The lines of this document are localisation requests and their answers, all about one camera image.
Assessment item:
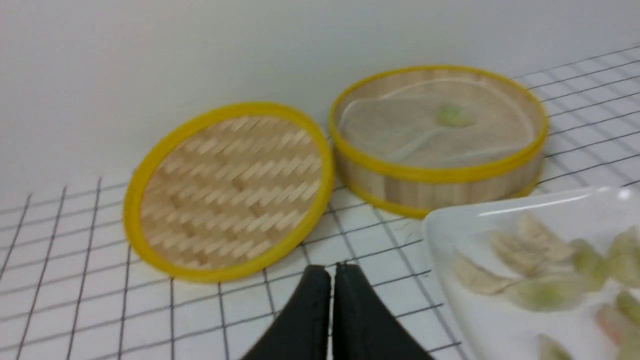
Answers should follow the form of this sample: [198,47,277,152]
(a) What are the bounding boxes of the green dumpling bottom edge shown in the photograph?
[615,337,640,360]

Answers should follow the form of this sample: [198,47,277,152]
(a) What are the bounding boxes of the yellow-rimmed bamboo steamer basket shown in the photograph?
[327,64,549,219]

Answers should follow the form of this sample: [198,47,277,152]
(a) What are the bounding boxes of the white dumpling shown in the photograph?
[452,251,519,296]
[489,211,575,277]

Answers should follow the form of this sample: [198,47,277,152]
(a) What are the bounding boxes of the woven bamboo steamer lid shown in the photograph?
[122,102,335,283]

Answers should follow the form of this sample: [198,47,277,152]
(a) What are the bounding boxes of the green dumpling in steamer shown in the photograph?
[435,103,476,128]

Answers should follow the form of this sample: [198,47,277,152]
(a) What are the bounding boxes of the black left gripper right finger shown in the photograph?
[332,263,432,360]

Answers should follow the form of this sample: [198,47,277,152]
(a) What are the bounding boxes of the white square plate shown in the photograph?
[422,187,639,360]

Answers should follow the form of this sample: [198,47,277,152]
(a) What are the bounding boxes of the white grid tablecloth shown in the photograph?
[1,47,639,360]

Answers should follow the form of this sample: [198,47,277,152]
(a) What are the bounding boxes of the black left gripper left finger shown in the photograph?
[243,265,332,360]

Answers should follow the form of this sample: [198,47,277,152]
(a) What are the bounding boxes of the pink dumpling front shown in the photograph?
[595,303,639,346]

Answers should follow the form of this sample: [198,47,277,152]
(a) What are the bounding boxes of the white steamer liner paper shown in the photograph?
[338,79,535,169]

